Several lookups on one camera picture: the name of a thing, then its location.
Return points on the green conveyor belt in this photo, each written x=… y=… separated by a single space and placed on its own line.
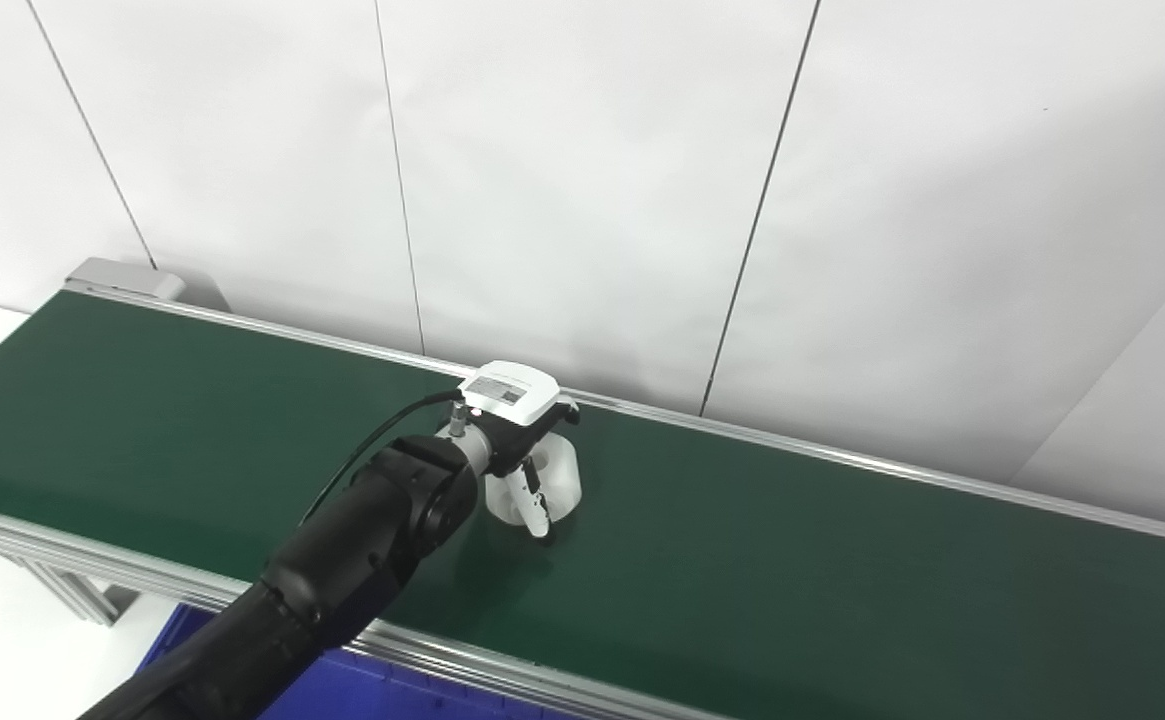
x=842 y=560
x=42 y=550

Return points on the grey conveyor motor box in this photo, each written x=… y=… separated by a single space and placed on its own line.
x=122 y=277

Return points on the aluminium conveyor leg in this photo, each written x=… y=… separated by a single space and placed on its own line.
x=72 y=590

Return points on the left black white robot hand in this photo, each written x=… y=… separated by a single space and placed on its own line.
x=512 y=395

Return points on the white cylindrical plastic part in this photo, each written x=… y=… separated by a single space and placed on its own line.
x=562 y=480

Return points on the blue plastic bin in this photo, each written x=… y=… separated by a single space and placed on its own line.
x=362 y=690

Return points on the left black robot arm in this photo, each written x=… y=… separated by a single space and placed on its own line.
x=362 y=540

